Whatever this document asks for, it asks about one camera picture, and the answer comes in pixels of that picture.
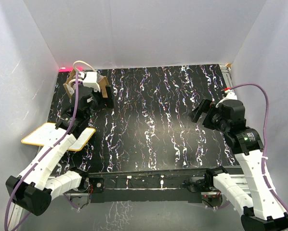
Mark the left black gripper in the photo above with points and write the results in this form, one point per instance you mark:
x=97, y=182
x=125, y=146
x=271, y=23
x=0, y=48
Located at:
x=107, y=102

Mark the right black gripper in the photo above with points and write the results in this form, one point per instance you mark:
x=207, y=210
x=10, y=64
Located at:
x=203, y=107

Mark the brown canvas tote bag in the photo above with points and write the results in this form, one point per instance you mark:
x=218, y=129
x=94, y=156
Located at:
x=69, y=85

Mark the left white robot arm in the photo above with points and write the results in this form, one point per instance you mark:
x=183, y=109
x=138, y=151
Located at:
x=32, y=189

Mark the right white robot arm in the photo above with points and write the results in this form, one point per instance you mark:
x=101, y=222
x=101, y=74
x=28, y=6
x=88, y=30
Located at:
x=259, y=210

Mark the pink tape strip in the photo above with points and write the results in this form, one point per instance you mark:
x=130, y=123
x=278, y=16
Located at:
x=69, y=69

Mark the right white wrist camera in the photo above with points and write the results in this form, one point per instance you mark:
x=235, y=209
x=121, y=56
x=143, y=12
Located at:
x=229, y=95

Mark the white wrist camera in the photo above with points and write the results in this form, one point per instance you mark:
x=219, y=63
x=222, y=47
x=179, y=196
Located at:
x=91, y=80
x=229, y=95

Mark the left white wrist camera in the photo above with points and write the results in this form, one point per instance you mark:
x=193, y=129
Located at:
x=91, y=80

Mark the aluminium frame rail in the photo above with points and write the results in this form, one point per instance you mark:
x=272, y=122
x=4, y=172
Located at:
x=226, y=75

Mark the small whiteboard yellow frame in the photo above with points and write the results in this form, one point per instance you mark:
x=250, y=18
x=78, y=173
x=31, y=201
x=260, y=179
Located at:
x=47, y=133

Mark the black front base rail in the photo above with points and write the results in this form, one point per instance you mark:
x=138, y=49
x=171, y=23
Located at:
x=187, y=185

